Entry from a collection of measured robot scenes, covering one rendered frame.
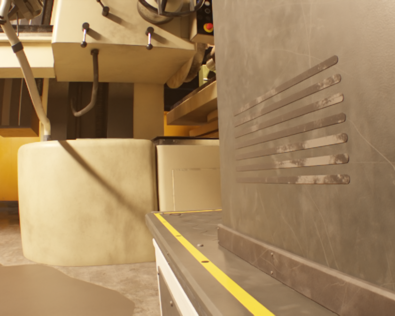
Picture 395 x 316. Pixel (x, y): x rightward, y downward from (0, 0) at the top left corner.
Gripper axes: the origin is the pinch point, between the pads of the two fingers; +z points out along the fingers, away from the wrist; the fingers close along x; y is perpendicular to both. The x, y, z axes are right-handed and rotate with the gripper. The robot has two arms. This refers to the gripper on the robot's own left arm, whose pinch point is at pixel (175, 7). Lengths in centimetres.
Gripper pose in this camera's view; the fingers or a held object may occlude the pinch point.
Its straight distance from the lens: 132.4
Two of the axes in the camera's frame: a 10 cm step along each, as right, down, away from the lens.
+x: -9.8, 1.6, -1.5
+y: -1.9, -3.3, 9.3
